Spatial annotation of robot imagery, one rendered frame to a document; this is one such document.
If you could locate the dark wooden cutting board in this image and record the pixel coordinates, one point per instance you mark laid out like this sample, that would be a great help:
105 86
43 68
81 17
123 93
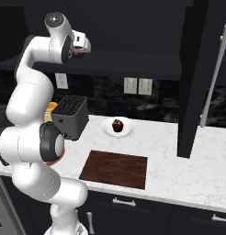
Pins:
116 169

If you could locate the orange pastry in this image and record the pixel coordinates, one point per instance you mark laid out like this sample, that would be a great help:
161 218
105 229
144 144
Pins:
50 110

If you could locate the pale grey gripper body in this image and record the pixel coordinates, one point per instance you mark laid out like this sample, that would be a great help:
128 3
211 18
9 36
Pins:
86 47

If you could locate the black open cabinet door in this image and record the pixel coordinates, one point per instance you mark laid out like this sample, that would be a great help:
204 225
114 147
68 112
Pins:
191 76

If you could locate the dark grey toaster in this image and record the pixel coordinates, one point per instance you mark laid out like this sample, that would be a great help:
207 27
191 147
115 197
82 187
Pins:
70 119

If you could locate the white plate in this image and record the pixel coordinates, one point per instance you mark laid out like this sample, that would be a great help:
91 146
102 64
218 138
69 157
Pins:
127 130

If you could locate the white wall outlet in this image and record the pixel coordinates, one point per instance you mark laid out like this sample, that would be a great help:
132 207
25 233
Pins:
145 87
61 81
130 85

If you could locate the chocolate cupcake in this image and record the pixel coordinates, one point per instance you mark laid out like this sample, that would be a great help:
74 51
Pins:
117 125

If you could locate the grey appliance front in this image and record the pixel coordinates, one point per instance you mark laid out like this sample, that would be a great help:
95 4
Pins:
3 211

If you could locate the orange plate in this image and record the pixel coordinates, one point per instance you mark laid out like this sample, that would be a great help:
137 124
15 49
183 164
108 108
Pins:
56 159

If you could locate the black upper cabinet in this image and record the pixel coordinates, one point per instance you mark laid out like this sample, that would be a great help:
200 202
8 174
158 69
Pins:
124 36

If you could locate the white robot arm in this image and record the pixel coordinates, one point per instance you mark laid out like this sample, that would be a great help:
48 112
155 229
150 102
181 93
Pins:
29 101

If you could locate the black lower cabinet door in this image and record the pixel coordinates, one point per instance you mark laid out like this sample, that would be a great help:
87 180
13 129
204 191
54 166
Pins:
124 225

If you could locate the black drawer front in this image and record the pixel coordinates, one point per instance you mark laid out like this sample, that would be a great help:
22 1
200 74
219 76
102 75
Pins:
148 203
194 217

